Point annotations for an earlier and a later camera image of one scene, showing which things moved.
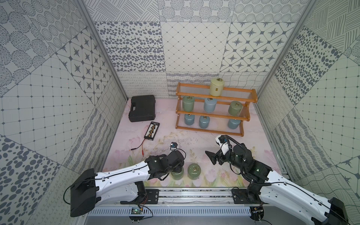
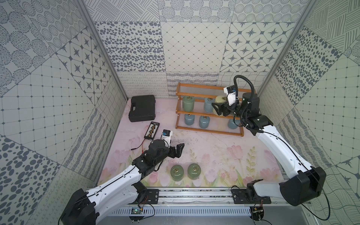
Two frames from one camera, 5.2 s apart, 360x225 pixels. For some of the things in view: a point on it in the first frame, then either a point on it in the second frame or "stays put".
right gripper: (213, 157) → (220, 108)
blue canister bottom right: (233, 123) stays put
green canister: (194, 171) stays put
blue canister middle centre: (209, 104) stays put
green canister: (177, 176) stays put
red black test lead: (141, 144) stays put
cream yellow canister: (216, 85) → (219, 99)
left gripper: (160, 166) → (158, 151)
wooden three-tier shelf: (198, 109) stays put
